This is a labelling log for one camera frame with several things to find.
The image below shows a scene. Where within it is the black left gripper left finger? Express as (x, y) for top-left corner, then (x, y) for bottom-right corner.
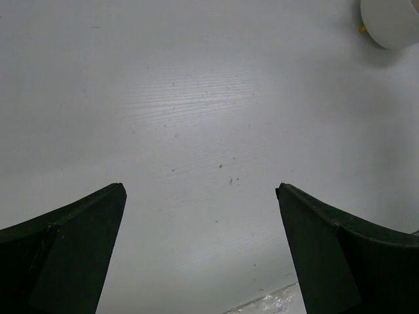
(1, 183), (126, 313)

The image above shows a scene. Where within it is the white round divided container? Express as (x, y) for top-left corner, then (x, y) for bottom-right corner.
(360, 0), (418, 50)

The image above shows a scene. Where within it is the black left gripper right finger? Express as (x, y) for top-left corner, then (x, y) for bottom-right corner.
(276, 183), (418, 313)

